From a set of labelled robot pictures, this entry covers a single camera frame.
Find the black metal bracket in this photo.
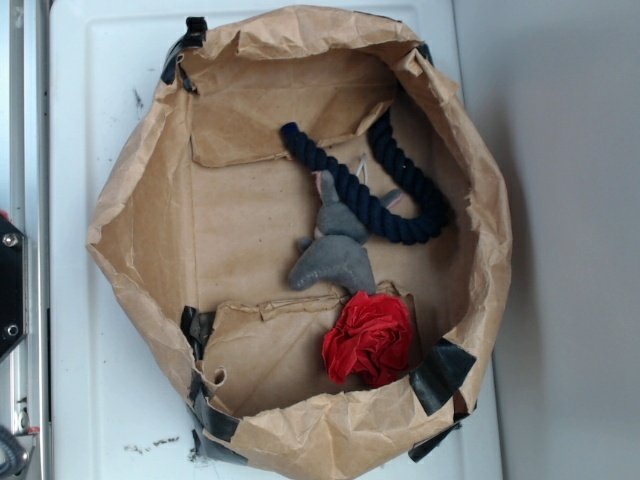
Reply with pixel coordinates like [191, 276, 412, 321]
[0, 217, 27, 361]

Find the grey coiled cable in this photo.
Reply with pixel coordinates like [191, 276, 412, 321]
[0, 424, 21, 476]

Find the brown paper bag bin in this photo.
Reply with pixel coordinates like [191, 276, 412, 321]
[87, 6, 512, 479]

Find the dark blue twisted rope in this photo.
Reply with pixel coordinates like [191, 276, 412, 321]
[279, 106, 452, 246]

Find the aluminium frame rail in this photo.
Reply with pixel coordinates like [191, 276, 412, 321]
[1, 1, 54, 479]

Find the crumpled red paper ball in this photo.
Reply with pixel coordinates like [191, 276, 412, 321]
[322, 291, 412, 388]

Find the grey plush mouse toy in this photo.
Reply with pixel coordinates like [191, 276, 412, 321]
[288, 170, 376, 295]

